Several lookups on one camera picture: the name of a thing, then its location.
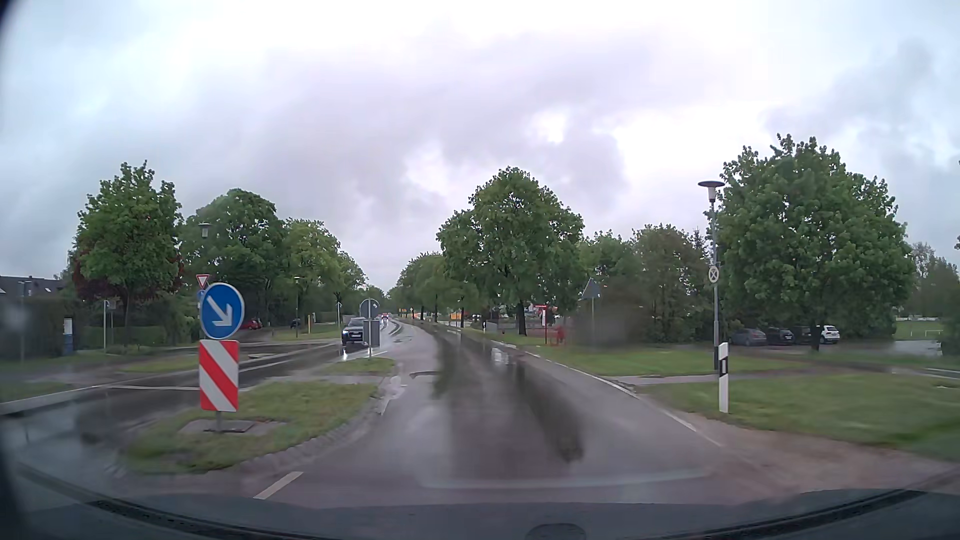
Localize diamond sign seen from behind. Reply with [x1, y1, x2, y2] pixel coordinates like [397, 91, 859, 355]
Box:
[580, 278, 603, 345]

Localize car's own bonnet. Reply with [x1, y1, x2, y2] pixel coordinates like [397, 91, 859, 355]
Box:
[0, 459, 960, 540]

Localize lamp post with round sign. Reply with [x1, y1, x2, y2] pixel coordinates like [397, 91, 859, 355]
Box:
[697, 180, 726, 372]

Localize wet grey asphalt road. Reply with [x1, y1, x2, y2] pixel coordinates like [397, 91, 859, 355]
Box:
[0, 318, 960, 519]

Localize large green tree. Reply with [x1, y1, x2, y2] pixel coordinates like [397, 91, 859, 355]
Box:
[716, 133, 918, 352]
[436, 166, 588, 337]

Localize round sign seen from behind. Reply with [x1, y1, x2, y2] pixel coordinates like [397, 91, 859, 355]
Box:
[359, 297, 382, 360]

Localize grey pavement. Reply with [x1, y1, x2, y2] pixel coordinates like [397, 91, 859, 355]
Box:
[600, 363, 960, 388]

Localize green hedge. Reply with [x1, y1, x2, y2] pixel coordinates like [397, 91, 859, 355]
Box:
[0, 297, 189, 361]

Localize grassy kerbed traffic island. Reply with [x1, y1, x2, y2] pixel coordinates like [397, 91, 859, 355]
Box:
[120, 355, 399, 477]

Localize road markings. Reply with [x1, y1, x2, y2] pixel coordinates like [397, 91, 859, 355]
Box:
[97, 324, 725, 501]

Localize dark building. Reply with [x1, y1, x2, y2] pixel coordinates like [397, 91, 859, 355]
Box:
[0, 274, 70, 301]

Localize row of trees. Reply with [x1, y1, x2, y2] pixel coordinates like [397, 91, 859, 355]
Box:
[388, 252, 481, 325]
[69, 160, 387, 331]

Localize group of trees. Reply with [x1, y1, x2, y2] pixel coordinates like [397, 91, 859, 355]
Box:
[573, 223, 714, 346]

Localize blue arrow sign with red-white board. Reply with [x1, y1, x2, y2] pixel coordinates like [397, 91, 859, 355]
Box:
[197, 282, 246, 433]

